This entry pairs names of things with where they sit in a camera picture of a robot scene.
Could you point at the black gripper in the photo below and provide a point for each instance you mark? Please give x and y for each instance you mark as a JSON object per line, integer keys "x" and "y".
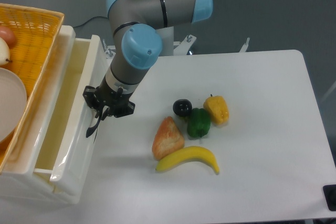
{"x": 107, "y": 102}

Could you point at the black top drawer handle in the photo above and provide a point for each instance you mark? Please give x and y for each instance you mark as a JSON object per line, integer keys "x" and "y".
{"x": 92, "y": 129}

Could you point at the green toy bell pepper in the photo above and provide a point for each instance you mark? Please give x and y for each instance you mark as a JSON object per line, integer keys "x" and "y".
{"x": 199, "y": 123}

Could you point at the yellow toy banana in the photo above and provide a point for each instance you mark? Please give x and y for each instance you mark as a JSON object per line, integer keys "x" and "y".
{"x": 188, "y": 154}

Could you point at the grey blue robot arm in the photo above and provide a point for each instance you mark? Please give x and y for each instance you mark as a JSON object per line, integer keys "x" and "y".
{"x": 134, "y": 25}

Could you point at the white plastic drawer cabinet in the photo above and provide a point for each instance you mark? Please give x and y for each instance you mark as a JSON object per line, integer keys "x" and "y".
{"x": 17, "y": 177}

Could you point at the orange toy bread wedge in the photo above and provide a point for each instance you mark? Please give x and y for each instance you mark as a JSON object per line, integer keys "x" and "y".
{"x": 167, "y": 140}

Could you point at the white plate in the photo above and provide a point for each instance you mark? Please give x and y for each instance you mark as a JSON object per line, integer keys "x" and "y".
{"x": 13, "y": 102}

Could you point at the black toy fruit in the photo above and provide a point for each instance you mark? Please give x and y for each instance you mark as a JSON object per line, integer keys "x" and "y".
{"x": 182, "y": 107}

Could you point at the yellow woven basket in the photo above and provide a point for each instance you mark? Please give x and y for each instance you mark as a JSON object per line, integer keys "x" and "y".
{"x": 36, "y": 30}

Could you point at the white toy onion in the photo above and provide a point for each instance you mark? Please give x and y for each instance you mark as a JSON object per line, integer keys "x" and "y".
{"x": 4, "y": 53}

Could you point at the red toy fruit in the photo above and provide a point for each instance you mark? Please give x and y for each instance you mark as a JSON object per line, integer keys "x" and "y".
{"x": 8, "y": 36}

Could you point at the yellow toy bell pepper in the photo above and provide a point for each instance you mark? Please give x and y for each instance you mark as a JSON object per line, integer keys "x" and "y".
{"x": 217, "y": 109}

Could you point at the black object at table edge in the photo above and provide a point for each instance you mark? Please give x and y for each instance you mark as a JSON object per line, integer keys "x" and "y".
{"x": 330, "y": 196}

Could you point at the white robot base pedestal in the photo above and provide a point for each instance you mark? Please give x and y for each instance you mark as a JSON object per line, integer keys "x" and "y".
{"x": 167, "y": 36}

